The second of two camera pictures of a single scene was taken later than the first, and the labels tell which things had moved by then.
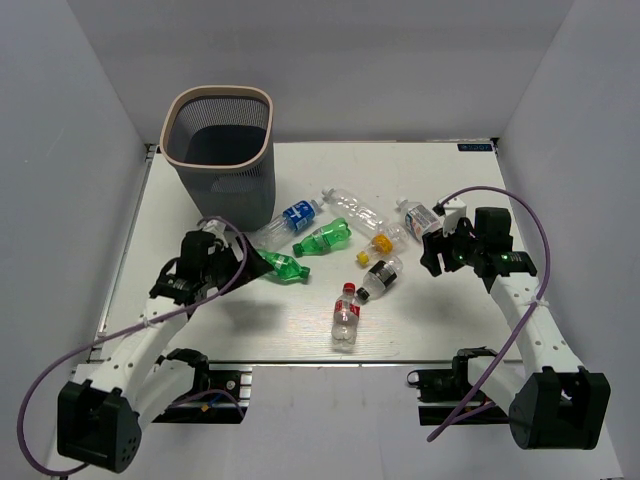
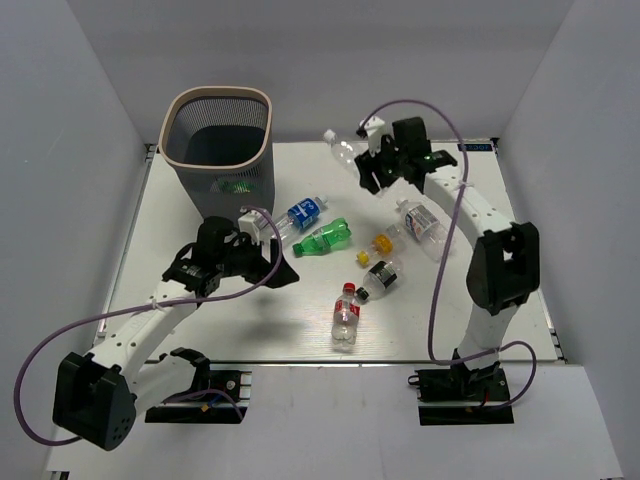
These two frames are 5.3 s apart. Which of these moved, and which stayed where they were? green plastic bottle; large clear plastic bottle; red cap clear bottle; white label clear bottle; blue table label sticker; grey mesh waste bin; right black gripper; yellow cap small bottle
Moved: yellow cap small bottle; right black gripper; large clear plastic bottle
Stayed: green plastic bottle; grey mesh waste bin; blue table label sticker; white label clear bottle; red cap clear bottle
